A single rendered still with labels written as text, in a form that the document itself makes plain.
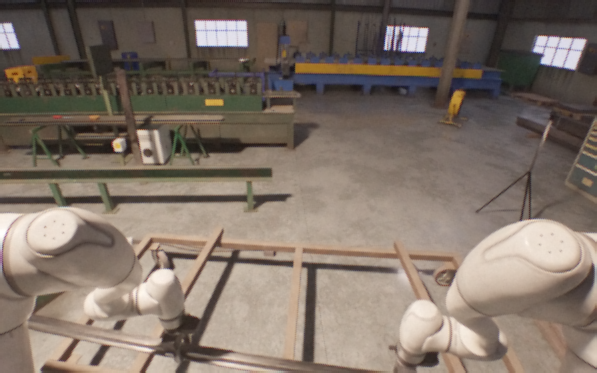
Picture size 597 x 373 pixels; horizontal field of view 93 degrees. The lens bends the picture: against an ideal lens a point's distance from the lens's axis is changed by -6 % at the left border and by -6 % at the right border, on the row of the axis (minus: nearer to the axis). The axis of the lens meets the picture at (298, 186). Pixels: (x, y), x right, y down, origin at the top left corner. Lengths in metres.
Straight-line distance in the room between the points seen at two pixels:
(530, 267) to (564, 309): 0.08
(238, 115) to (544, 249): 4.68
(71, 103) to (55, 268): 5.33
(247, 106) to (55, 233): 4.50
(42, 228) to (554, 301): 0.67
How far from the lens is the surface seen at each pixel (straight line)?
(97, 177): 3.80
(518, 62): 13.66
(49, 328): 1.64
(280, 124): 4.94
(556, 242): 0.46
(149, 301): 1.07
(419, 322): 0.96
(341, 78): 9.50
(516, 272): 0.46
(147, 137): 4.68
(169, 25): 14.17
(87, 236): 0.52
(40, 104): 6.09
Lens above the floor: 1.89
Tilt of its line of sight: 29 degrees down
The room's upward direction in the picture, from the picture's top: 2 degrees clockwise
